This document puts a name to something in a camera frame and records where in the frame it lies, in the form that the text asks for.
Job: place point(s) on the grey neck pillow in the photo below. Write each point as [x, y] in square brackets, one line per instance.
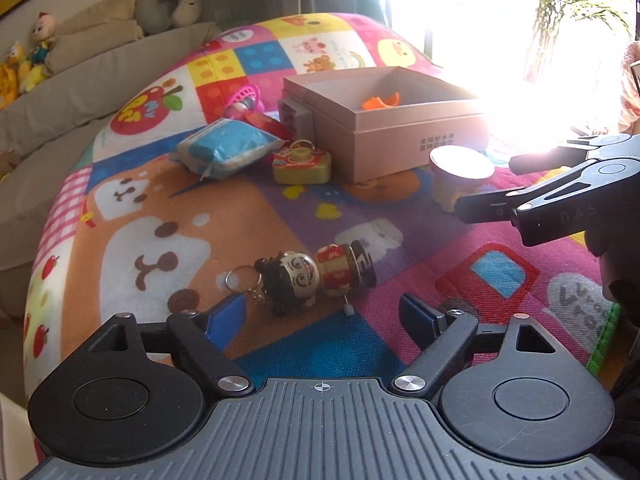
[155, 7]

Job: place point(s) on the colourful cartoon play mat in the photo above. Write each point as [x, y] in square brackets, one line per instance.
[250, 215]

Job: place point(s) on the yellow duck plush toy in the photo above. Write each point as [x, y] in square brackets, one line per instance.
[15, 55]

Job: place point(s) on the pink fuzzy cloth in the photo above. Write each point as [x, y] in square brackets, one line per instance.
[627, 100]

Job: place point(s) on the pink cardboard box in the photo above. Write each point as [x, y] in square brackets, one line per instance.
[400, 130]

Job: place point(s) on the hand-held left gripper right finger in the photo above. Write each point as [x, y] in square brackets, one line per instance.
[415, 312]

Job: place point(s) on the green potted plant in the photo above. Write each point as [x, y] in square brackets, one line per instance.
[565, 5]

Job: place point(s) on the beige cushion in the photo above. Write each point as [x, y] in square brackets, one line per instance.
[95, 30]

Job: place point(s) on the red toy piece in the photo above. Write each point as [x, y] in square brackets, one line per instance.
[262, 124]

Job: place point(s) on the person's right hand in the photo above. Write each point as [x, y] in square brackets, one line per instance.
[620, 265]

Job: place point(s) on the grey ribbed stamp block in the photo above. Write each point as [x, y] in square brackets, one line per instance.
[296, 119]

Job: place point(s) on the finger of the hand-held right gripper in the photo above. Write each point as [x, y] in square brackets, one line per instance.
[487, 207]
[542, 159]

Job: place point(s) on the doll plush toy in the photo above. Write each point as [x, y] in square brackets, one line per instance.
[41, 35]

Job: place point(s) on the blue and white pouch pack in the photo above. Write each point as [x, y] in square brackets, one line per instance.
[225, 147]

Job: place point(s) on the beige sofa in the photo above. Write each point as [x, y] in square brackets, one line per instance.
[30, 130]

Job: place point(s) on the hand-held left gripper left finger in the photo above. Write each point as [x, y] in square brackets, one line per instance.
[227, 312]

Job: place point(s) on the pink mesh basket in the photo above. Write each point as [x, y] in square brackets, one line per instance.
[245, 97]

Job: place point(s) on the beige jar with round lid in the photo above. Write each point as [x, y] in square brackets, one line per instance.
[460, 167]

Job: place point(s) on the orange plastic toy piece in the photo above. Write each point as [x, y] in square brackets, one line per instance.
[380, 101]

